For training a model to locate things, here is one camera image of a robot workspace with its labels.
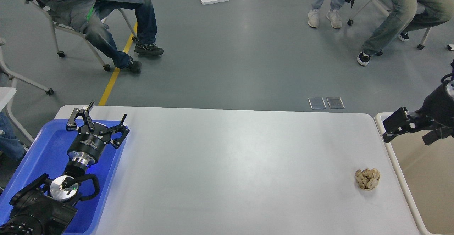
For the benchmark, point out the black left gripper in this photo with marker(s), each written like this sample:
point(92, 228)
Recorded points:
point(88, 142)

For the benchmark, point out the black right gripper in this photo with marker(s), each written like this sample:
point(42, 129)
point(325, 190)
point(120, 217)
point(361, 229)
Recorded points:
point(402, 121)

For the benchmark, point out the brown paper ball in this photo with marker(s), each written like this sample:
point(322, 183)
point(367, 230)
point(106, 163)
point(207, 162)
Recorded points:
point(367, 179)

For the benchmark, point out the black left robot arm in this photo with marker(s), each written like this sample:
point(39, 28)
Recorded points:
point(61, 185)

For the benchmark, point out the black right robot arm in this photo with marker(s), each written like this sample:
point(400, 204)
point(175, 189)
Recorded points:
point(436, 116)

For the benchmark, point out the beige plastic bin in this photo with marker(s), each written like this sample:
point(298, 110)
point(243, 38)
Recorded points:
point(426, 176)

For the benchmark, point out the blue plastic tray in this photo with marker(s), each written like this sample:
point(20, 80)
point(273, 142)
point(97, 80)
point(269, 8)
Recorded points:
point(48, 154)

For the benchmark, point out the right floor outlet plate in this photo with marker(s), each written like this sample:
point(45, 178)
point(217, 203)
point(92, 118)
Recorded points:
point(335, 103)

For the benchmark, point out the floor outlet plate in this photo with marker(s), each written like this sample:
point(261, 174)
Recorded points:
point(335, 103)
point(317, 103)

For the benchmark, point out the left floor outlet plate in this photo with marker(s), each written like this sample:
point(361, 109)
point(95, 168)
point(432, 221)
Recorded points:
point(317, 103)

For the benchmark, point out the person at left edge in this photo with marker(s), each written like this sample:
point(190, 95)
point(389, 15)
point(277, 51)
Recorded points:
point(9, 143)

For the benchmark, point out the white chair far left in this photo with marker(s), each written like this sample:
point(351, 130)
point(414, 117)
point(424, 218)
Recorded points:
point(13, 77)

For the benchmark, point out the white chair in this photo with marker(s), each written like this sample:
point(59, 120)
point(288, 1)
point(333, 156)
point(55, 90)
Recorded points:
point(13, 77)
point(383, 4)
point(55, 24)

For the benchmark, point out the white chair right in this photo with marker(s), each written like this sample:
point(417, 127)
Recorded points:
point(383, 4)

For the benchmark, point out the seated person green trousers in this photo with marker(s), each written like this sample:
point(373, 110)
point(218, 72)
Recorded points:
point(405, 16)

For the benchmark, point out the seated person in dark jeans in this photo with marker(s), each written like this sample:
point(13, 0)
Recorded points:
point(86, 17)

